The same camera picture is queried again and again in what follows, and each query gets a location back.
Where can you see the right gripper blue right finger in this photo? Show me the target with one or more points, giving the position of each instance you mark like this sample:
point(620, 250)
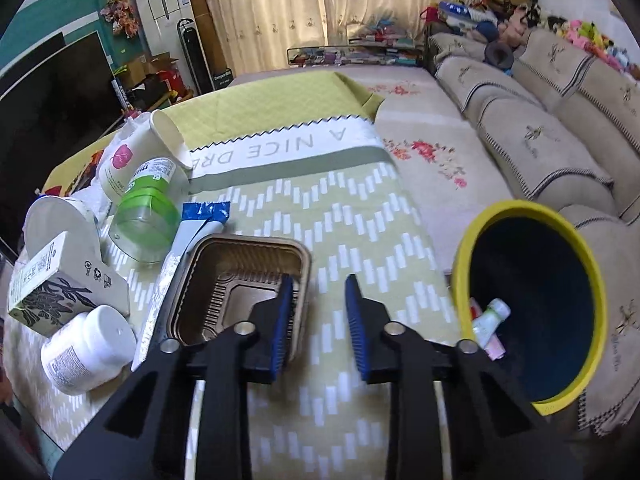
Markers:
point(357, 309)

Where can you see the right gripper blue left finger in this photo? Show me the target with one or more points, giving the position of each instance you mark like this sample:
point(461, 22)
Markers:
point(283, 305)

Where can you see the green coconut water bottle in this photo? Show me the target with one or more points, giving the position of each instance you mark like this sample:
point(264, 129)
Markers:
point(487, 323)

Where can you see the pink strawberry milk carton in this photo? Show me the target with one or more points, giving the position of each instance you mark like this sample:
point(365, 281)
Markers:
point(494, 348)

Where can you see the yellow rimmed dark trash bin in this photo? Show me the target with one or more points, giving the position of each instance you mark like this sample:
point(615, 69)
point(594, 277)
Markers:
point(534, 260)

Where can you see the brown plastic food tray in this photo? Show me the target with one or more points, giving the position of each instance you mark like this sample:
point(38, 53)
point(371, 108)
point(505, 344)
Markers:
point(225, 276)

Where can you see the white blue flat box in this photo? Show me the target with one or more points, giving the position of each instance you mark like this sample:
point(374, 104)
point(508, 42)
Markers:
point(198, 220)

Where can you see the patterned table cloth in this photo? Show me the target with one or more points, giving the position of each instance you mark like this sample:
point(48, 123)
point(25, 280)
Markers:
point(336, 161)

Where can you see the green clear plastic cup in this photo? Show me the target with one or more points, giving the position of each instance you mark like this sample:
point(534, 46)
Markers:
point(146, 220)

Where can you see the white paper cup pink logo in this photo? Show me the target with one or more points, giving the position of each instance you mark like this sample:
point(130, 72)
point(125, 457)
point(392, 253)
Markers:
point(148, 136)

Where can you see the white plastic jar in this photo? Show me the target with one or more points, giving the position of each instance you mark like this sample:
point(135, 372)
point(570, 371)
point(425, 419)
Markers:
point(88, 351)

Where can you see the green tea carton box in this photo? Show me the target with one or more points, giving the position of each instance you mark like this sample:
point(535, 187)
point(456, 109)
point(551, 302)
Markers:
point(61, 281)

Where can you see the low glass shelf clutter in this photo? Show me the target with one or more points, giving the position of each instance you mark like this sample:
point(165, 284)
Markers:
point(398, 53)

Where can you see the cardboard boxes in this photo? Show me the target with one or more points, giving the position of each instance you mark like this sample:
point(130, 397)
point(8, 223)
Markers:
point(134, 72)

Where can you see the beige sofa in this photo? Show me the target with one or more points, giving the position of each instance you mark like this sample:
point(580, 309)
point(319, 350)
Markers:
point(563, 129)

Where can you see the black tower fan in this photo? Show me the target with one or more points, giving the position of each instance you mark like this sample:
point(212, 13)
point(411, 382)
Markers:
point(195, 57)

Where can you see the black flat television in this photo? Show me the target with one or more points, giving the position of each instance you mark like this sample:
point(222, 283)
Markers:
point(59, 107)

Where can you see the plush toy pile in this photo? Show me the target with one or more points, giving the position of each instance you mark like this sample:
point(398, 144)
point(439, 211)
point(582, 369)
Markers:
point(496, 32)

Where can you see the paper flower wall decoration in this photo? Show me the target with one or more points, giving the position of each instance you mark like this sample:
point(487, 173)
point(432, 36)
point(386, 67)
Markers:
point(122, 16)

